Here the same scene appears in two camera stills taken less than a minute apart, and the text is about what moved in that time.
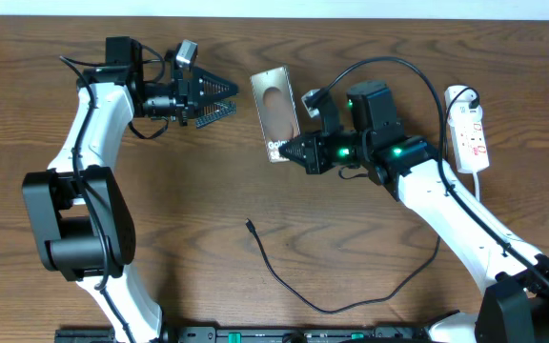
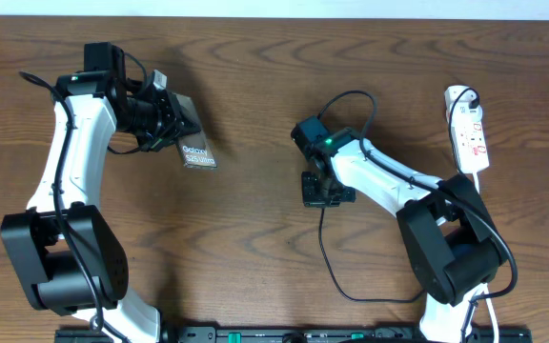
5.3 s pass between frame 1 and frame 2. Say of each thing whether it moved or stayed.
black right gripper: moved
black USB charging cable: moved
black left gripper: moved
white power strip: stayed
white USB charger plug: stayed
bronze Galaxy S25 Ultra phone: moved
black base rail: stayed
